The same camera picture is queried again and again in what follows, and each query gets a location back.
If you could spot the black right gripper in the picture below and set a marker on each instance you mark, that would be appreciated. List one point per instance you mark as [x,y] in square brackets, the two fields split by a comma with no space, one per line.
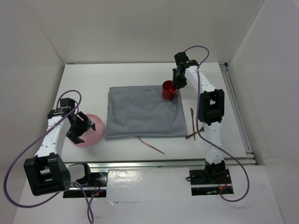
[181,84]

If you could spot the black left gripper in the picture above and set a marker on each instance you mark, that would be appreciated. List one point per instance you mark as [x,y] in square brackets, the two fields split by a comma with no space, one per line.
[86,123]

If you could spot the pink plate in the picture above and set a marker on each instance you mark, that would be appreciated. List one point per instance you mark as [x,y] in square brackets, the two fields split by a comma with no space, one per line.
[91,137]

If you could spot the red enamel mug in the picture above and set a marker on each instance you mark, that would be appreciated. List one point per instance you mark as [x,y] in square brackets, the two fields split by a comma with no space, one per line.
[168,90]

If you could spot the grey cloth placemat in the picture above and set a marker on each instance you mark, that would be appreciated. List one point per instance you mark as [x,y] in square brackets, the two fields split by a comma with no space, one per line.
[141,111]

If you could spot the copper spoon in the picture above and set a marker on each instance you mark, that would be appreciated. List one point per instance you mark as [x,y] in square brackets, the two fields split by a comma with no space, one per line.
[193,134]

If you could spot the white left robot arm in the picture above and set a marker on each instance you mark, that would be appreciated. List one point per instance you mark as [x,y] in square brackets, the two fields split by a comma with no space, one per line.
[46,172]

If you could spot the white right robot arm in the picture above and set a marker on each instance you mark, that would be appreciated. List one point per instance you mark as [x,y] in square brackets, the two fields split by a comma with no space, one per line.
[210,110]

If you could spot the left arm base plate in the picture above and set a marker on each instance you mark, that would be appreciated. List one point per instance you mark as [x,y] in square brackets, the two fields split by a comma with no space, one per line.
[95,187]

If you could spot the aluminium right side rail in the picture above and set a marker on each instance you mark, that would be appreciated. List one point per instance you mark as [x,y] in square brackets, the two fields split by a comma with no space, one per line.
[241,126]

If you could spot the aluminium front table rail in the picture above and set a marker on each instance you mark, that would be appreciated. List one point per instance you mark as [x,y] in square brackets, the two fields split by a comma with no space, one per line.
[161,164]

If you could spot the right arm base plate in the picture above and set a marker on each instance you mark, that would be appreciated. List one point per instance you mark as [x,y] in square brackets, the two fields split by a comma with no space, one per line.
[202,186]

